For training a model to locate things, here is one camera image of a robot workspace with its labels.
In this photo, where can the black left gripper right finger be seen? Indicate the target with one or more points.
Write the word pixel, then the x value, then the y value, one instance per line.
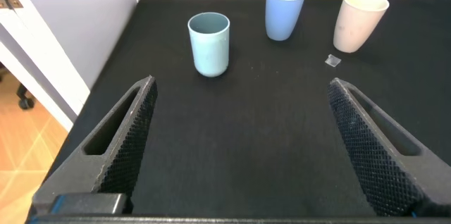
pixel 370 153

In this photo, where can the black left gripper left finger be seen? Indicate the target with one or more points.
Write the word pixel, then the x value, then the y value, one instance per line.
pixel 130 139

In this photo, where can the blue plastic cup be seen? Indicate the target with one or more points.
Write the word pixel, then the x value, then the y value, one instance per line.
pixel 282 16

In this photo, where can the small clear plastic piece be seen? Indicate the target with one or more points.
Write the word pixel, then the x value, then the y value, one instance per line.
pixel 333 61

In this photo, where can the black office chair caster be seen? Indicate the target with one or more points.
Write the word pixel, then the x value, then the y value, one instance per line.
pixel 25 101

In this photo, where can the teal plastic cup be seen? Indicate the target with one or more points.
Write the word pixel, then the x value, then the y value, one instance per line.
pixel 209 51

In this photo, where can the beige plastic cup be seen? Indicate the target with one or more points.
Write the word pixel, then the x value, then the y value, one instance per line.
pixel 354 26

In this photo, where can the white door frame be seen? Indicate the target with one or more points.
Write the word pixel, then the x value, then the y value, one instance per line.
pixel 42 55

